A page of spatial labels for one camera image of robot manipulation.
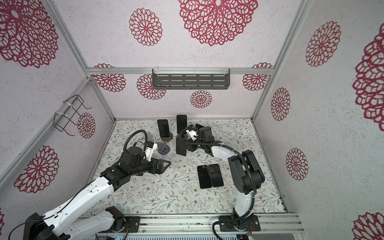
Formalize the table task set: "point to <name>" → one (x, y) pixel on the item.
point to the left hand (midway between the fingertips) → (164, 164)
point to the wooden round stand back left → (167, 139)
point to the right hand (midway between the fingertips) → (185, 140)
